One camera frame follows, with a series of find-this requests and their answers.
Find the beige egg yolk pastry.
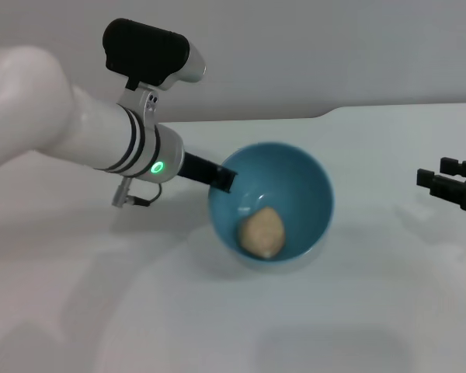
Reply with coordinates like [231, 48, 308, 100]
[238, 206, 287, 260]

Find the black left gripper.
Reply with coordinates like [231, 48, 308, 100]
[176, 151, 239, 194]

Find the left arm cable silver plug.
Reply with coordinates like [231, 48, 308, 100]
[111, 176, 164, 208]

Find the blue bowl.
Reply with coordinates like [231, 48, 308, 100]
[207, 141, 336, 272]

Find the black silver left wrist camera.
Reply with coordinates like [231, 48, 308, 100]
[102, 17, 208, 92]

